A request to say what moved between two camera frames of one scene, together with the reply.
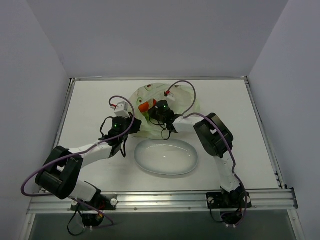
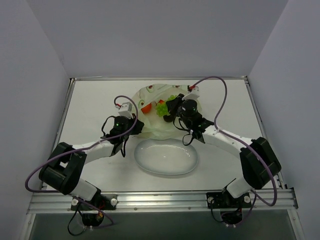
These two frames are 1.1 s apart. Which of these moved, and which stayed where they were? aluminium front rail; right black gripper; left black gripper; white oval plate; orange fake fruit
Moved: right black gripper; orange fake fruit
Stayed: white oval plate; left black gripper; aluminium front rail
